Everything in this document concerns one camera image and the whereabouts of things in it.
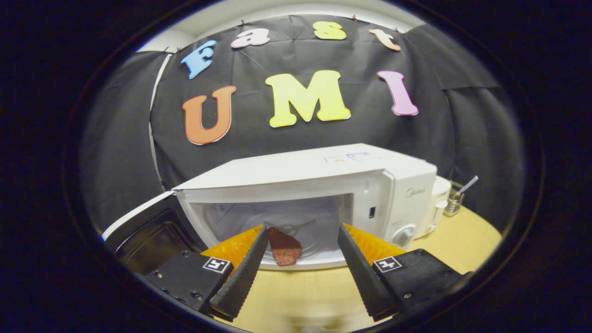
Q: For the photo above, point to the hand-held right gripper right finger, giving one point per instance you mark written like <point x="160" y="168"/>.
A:
<point x="363" y="277"/>

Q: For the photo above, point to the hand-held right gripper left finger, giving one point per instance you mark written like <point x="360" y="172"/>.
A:
<point x="245" y="277"/>

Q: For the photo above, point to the white microwave oven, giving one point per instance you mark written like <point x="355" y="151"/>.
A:
<point x="286" y="169"/>

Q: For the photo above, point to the brown meat piece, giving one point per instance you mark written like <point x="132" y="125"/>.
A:
<point x="284" y="249"/>

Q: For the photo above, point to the white toaster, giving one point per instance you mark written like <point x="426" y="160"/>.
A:
<point x="439" y="199"/>

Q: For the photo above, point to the black backdrop cloth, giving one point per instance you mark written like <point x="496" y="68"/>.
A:
<point x="249" y="64"/>

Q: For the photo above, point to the glass turntable plate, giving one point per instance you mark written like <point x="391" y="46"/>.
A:
<point x="319" y="236"/>

